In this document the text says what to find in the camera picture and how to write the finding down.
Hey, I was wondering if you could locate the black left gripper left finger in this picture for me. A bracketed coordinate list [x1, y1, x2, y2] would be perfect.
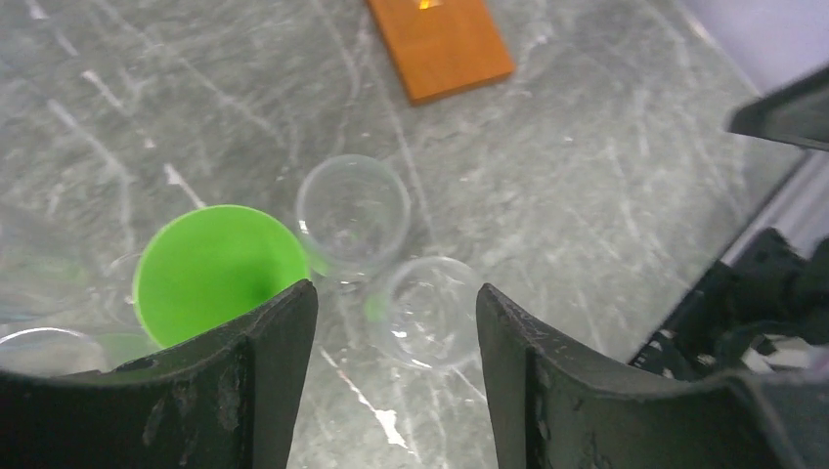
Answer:
[1, 279, 318, 468]

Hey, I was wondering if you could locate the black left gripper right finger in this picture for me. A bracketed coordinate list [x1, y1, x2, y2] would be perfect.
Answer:
[476, 284, 828, 468]

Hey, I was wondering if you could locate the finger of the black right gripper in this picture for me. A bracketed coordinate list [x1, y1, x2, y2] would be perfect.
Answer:
[727, 66, 828, 151]

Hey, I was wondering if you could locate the clear wine glass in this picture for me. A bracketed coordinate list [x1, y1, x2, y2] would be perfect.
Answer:
[364, 256, 484, 371]
[295, 154, 412, 281]

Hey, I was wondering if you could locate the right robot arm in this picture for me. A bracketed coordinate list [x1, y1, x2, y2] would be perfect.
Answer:
[629, 67, 828, 381]

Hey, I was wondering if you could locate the green plastic wine glass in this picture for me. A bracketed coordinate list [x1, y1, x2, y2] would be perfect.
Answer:
[110, 204, 311, 349]

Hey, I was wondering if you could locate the gold wire rack wooden base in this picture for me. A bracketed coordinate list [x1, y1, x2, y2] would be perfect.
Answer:
[367, 0, 515, 106]

